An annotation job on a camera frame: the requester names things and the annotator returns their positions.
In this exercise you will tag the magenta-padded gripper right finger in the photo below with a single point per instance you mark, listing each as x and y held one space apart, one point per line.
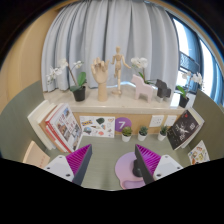
163 165

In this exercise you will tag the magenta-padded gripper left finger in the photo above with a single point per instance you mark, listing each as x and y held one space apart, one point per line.
63 166

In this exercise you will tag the black computer mouse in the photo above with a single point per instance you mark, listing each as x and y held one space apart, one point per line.
136 170

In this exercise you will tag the purple mouse pad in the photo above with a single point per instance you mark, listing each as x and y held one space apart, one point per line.
125 170

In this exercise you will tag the small plant in white pot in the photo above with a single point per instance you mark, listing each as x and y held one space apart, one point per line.
162 136
126 137
142 136

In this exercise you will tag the beige wooden board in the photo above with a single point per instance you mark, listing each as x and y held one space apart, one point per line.
35 155

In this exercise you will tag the colourful sticker sheet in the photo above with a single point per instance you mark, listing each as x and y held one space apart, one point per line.
199 154

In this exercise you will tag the magazine with photo cover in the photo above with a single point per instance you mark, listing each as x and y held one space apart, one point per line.
66 128

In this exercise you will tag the black book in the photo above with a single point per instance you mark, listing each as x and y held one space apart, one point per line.
181 130

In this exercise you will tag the brown book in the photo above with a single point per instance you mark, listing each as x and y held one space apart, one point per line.
46 128

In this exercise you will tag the white card with pictures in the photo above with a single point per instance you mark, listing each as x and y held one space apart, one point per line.
96 126

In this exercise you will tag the white-paged book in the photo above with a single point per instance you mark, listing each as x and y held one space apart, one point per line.
200 120

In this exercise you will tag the purple round disc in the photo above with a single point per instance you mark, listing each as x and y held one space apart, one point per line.
122 122

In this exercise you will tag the white orchid in black pot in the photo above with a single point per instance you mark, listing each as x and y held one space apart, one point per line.
79 94
139 62
183 101

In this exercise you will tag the dark horse figurine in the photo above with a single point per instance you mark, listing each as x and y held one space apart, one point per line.
163 90

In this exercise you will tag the pink horse figurine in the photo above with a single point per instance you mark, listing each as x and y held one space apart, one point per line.
141 88

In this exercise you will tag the wooden hand model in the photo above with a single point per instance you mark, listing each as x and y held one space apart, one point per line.
101 76

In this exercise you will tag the wooden mannequin figure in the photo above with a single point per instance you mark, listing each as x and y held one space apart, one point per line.
118 65

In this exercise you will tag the grey curtain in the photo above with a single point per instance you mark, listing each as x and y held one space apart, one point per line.
106 30

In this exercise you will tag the white wall socket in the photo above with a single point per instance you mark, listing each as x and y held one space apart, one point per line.
171 120
156 121

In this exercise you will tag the window with dark frame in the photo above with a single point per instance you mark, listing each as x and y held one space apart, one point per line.
206 60

